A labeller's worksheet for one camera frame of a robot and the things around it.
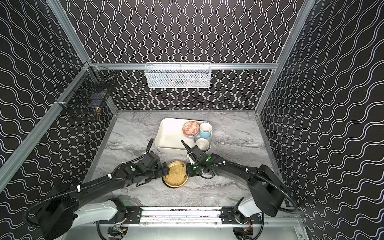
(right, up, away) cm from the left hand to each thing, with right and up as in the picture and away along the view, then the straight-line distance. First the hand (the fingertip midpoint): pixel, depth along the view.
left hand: (166, 170), depth 83 cm
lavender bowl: (+14, +17, +16) cm, 28 cm away
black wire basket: (-52, +48, +13) cm, 72 cm away
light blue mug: (+23, +22, +17) cm, 36 cm away
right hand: (+12, -2, +1) cm, 12 cm away
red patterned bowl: (+13, +23, +22) cm, 34 cm away
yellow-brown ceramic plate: (+6, -4, +3) cm, 8 cm away
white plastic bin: (-2, +18, +24) cm, 30 cm away
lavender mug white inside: (+21, +13, +13) cm, 29 cm away
